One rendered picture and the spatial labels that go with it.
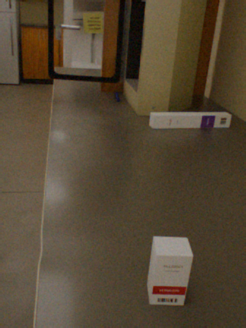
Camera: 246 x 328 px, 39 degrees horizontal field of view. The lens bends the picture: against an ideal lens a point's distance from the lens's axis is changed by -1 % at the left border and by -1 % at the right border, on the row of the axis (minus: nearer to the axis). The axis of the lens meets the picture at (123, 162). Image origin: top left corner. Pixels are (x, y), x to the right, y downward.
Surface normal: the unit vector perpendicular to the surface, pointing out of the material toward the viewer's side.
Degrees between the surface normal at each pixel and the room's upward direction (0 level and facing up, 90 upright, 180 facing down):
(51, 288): 0
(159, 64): 90
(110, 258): 1
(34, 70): 90
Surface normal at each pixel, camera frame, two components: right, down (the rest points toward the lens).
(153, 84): 0.16, 0.41
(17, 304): 0.07, -0.91
